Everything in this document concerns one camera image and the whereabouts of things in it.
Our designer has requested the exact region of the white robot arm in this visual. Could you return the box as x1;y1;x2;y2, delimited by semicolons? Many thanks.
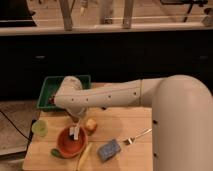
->
54;75;213;171

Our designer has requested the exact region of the red bowl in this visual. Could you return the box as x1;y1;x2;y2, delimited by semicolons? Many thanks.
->
57;126;88;158

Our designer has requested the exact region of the small yellow-red apple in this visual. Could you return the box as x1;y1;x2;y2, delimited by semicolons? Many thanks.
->
85;119;97;133

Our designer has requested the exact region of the dark red object in bin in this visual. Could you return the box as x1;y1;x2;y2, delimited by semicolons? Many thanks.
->
48;96;54;104

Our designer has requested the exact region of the yellow banana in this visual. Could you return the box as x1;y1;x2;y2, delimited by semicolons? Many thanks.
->
76;143;93;171

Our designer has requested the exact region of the green plastic bin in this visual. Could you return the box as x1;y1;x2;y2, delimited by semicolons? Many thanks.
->
37;75;91;112

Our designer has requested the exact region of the light green cup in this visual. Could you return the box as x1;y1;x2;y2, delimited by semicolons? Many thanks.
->
32;120;48;137

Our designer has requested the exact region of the green pepper toy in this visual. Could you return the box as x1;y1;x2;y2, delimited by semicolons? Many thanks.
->
51;148;63;158

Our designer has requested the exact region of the blue sponge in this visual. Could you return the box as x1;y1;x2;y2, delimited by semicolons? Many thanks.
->
97;139;121;162

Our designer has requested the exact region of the silver fork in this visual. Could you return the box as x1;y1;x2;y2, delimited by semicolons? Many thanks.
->
123;129;152;145

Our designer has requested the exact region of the black cable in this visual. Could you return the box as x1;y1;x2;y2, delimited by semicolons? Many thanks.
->
0;109;31;142

